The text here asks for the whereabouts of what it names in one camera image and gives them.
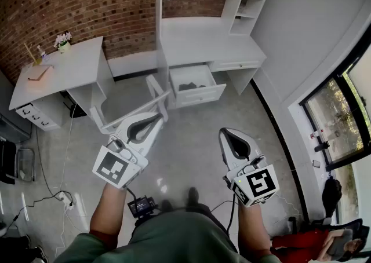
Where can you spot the black box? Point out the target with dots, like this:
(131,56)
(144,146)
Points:
(7,163)

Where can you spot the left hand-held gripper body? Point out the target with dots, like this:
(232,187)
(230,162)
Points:
(116,166)

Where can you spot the white desk with hutch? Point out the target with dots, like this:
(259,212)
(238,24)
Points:
(203,41)

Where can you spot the person's left black shoe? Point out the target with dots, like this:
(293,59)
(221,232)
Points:
(167,205)

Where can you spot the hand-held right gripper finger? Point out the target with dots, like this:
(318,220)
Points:
(226,151)
(251,144)

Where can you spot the white side desk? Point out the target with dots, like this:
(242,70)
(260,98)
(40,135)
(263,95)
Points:
(75,65)

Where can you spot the dark cloth item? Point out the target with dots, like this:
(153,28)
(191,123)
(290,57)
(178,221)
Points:
(188,86)

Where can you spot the grey cabinet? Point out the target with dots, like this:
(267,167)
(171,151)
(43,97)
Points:
(14,130)

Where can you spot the reed diffuser with sticks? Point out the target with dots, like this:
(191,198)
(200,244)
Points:
(37,61)

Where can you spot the potted pale flowers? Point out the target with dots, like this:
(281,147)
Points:
(64,47)

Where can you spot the wooden board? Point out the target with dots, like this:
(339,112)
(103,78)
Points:
(39,74)

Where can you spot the person's green shirt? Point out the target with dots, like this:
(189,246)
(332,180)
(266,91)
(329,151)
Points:
(174,238)

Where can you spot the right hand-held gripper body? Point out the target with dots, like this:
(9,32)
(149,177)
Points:
(258,183)

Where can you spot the small clear bottle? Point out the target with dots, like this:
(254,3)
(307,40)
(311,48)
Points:
(43,56)

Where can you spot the black bag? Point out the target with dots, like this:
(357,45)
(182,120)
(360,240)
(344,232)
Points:
(331,195)

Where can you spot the black flask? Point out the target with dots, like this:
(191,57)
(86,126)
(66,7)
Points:
(321,146)

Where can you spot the white power strip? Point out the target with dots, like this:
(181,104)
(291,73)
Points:
(66,198)

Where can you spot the red and white cup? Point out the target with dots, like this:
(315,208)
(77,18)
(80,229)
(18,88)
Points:
(314,135)

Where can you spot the black monitor device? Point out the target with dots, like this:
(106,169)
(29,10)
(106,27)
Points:
(140,205)

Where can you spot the person's right black shoe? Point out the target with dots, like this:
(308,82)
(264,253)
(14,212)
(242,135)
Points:
(193,196)

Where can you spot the person's right forearm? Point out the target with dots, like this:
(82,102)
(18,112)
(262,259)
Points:
(252,227)

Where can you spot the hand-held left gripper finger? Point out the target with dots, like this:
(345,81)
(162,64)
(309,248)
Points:
(155,135)
(124,124)

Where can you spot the person's left forearm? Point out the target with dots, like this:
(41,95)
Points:
(108,212)

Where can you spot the person's black shoe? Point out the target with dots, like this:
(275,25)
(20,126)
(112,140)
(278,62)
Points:
(167,205)
(193,196)

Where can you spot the person's dark trousers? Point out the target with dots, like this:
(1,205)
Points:
(200,208)

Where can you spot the white chair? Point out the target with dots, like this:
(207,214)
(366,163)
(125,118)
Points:
(153,83)

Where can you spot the black framed window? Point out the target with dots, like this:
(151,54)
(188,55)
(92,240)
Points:
(333,117)

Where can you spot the clear storage bin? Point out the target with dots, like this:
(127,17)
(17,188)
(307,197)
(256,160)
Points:
(25,166)

